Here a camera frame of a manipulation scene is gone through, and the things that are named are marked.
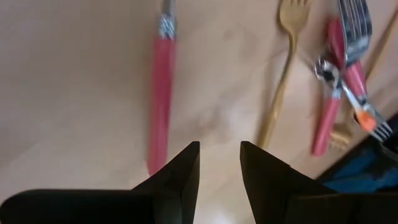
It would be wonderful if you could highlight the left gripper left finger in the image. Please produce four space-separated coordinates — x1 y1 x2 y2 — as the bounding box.
0 141 201 224

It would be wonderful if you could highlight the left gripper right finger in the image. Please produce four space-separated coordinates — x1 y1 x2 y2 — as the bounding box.
239 141 398 224

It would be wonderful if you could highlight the red-handled silver fork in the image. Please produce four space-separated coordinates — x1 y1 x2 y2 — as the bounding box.
147 0 178 177
312 0 373 157

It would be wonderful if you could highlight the orange-handled silver fork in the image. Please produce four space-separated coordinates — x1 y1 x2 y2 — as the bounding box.
314 58 377 133

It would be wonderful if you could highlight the gold fork tines foreground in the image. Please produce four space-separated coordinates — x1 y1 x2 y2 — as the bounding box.
325 17 393 142

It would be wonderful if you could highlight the blue object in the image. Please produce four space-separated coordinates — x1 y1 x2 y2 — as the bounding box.
323 146 398 194

